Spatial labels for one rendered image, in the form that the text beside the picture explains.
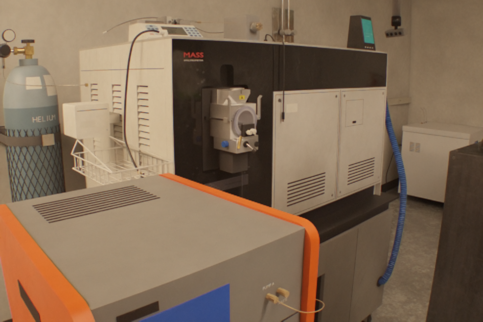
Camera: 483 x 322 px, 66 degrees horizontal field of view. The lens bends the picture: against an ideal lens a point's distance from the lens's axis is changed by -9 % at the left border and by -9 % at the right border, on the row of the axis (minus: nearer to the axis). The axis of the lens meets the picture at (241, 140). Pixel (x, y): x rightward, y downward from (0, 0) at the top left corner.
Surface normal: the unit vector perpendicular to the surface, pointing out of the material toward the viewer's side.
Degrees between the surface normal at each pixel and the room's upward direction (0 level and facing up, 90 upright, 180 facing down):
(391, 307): 0
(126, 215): 0
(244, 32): 90
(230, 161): 90
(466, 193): 90
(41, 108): 90
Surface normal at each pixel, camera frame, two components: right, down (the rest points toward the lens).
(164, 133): -0.73, 0.12
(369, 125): 0.68, 0.13
